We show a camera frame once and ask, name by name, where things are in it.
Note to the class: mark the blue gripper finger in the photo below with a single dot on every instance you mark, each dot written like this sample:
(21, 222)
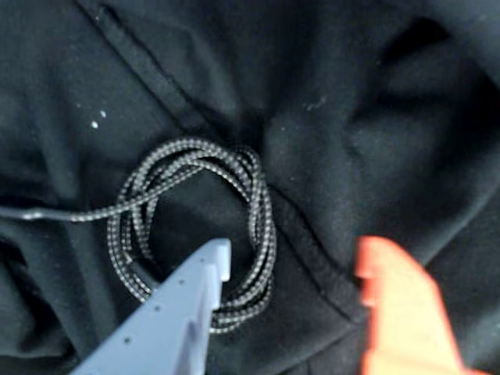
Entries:
(164, 336)

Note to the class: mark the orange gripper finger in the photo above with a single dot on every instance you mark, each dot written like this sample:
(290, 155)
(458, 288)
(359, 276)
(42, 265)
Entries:
(406, 320)

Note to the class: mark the black fabric bag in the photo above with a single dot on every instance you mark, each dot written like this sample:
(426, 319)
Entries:
(351, 117)

